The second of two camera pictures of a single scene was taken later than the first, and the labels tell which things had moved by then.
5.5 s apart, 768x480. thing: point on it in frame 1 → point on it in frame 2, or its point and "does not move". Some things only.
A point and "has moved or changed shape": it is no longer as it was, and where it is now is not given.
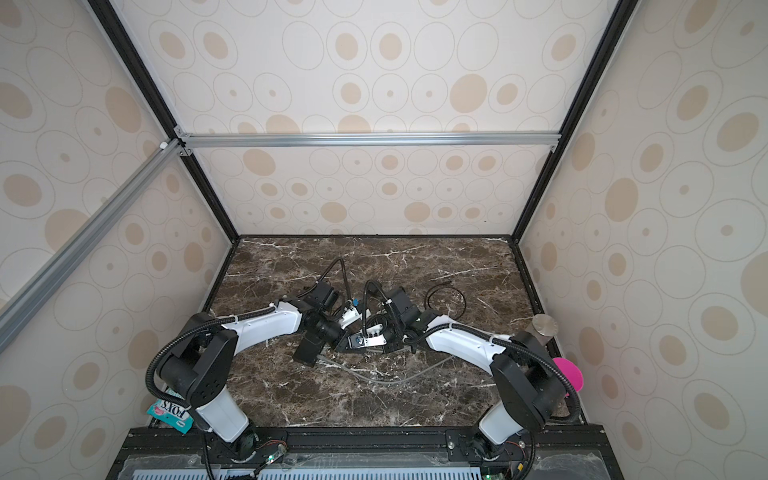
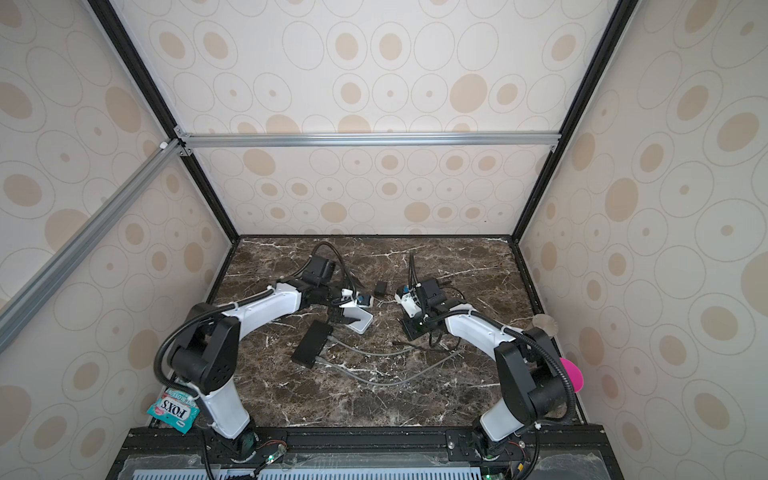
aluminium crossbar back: (468, 140) does not move
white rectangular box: (363, 340) has moved or changed shape
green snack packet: (174, 415) does not move
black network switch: (309, 349) does not move
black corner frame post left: (114, 30) does not move
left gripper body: (327, 330) → (327, 295)
